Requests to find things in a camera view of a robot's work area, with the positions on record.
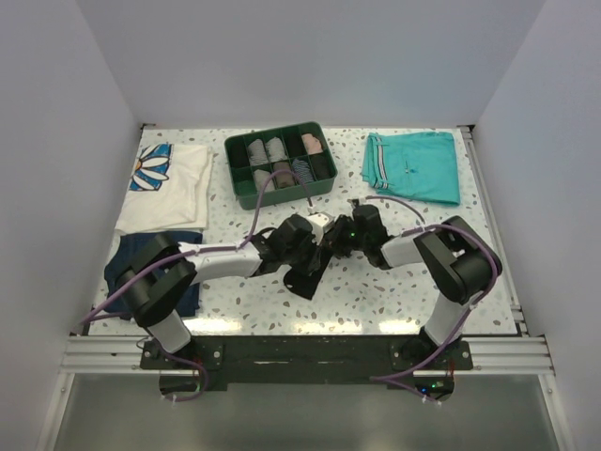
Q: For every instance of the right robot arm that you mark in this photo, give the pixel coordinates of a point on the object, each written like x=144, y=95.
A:
x=463, y=267

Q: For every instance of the light grey rolled sock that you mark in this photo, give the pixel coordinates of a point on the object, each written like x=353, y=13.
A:
x=275, y=149

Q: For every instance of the striped rolled sock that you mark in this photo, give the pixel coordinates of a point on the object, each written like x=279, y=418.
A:
x=303, y=169

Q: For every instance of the green divided organizer tray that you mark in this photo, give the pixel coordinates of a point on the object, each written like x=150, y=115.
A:
x=241, y=171

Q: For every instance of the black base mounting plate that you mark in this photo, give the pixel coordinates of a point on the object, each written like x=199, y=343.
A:
x=213, y=362

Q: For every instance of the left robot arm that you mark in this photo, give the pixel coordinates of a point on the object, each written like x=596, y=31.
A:
x=209, y=262

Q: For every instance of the pink rolled underwear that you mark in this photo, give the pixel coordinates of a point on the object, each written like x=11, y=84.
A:
x=312, y=144

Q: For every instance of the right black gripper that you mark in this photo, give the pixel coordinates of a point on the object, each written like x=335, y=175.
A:
x=332, y=237

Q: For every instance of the white daisy print shirt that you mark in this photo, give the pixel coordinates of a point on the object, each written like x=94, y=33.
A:
x=168, y=189

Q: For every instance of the beige grey rolled sock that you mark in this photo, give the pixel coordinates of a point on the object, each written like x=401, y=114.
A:
x=263, y=181

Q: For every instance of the black underwear beige waistband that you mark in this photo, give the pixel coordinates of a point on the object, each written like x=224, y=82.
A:
x=305, y=285

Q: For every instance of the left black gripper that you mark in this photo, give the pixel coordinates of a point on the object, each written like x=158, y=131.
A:
x=309, y=239

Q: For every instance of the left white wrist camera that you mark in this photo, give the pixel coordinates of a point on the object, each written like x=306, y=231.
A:
x=321, y=223

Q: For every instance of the navy blue garment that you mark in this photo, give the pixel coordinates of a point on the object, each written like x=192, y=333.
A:
x=147, y=274

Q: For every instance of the teal folded shorts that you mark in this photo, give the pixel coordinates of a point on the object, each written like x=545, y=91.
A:
x=419, y=166

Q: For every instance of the black rolled sock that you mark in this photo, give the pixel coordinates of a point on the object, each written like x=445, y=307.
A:
x=320, y=166

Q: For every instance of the brown rolled sock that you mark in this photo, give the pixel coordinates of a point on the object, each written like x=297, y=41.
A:
x=284, y=177

